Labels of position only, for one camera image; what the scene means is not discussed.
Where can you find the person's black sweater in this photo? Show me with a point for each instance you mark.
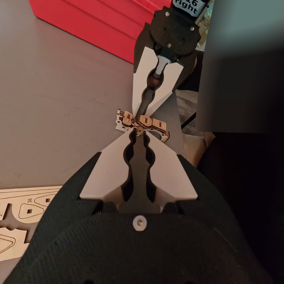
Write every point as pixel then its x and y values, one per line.
pixel 244 199

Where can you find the wooden puzzle model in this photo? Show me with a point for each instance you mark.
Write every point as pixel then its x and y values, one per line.
pixel 126 118

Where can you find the person's beige pants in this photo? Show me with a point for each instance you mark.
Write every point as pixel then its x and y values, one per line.
pixel 195 150

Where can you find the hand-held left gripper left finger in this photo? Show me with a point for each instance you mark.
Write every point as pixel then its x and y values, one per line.
pixel 104 175

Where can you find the grey desk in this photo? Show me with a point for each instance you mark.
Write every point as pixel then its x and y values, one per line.
pixel 55 99

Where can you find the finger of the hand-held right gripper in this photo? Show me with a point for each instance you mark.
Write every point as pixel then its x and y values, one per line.
pixel 173 75
pixel 141 73

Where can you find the red plastic bin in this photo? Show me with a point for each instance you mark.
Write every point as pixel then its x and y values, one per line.
pixel 88 17

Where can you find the wooden puzzle sheet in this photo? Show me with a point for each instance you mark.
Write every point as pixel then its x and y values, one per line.
pixel 22 221

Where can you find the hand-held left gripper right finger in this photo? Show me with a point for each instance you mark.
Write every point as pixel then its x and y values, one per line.
pixel 172 175

